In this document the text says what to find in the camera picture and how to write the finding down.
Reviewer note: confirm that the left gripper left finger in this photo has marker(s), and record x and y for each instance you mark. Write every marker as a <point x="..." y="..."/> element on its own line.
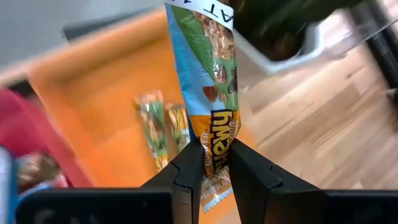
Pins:
<point x="109" y="208"/>

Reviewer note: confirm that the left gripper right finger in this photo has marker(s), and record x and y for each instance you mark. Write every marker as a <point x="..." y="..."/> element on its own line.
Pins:
<point x="311" y="208"/>

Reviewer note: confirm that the white-labelled peanut butter granola bar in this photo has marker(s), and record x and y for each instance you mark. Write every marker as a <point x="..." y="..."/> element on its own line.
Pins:
<point x="202" y="77"/>

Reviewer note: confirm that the pink plastic bin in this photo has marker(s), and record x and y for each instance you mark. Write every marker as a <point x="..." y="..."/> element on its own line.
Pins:
<point x="31" y="124"/>

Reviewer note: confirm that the orange plastic bin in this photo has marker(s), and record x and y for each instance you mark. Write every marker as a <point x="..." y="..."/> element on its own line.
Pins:
<point x="109" y="93"/>

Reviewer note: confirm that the clear plastic bin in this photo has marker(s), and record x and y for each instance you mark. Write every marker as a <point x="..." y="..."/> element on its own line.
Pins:
<point x="342" y="40"/>

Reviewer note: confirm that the green cactus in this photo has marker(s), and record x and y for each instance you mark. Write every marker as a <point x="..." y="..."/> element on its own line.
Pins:
<point x="273" y="25"/>

